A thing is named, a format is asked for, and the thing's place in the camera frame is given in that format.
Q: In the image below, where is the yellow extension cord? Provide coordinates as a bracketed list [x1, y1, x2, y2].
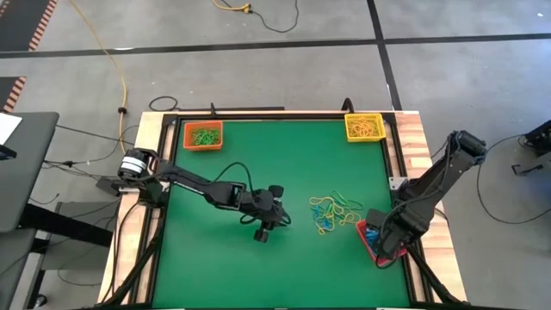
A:
[211, 0, 253, 13]

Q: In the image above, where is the white paper stack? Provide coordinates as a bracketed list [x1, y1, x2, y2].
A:
[0, 112, 23, 146]

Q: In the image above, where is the orange plastic basket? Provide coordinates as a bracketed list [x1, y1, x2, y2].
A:
[183, 120, 224, 152]

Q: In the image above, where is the rubber band pile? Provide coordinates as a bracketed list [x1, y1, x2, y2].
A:
[308, 196, 341, 236]

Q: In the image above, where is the black cable loop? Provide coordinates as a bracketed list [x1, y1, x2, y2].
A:
[148, 95, 180, 112]

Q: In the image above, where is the green table mat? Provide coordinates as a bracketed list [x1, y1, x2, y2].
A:
[152, 118, 410, 307]

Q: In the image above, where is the black aluminium table frame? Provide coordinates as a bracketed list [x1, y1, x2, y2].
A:
[96, 107, 470, 310]

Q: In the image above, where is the black striped floor mat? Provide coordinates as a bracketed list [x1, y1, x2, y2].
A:
[0, 0, 59, 52]
[0, 76, 28, 114]

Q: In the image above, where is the grey desk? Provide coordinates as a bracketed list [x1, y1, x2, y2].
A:
[0, 226, 39, 310]

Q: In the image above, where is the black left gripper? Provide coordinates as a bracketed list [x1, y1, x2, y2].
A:
[240, 184, 292, 244]

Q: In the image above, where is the black floor cable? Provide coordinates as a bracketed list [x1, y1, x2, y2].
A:
[247, 0, 300, 34]
[475, 133, 551, 226]

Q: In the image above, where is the black floor equipment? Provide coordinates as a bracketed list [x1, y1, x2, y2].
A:
[518, 119, 551, 158]

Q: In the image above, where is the pile of bands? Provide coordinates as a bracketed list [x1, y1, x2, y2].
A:
[335, 209, 362, 227]

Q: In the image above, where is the red plastic basket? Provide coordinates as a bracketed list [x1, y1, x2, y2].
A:
[355, 219, 408, 269]

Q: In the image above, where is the yellow hanging power cable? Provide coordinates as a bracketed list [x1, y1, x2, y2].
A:
[68, 0, 129, 115]

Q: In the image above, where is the black desk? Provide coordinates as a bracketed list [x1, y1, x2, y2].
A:
[0, 111, 60, 233]

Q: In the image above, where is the yellow plastic basket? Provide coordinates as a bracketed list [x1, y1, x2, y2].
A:
[344, 113, 387, 143]

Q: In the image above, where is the light wooden table board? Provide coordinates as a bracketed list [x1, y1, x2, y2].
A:
[393, 110, 468, 302]
[97, 110, 173, 305]

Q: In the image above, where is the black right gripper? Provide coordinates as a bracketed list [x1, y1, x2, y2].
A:
[365, 209, 410, 262]

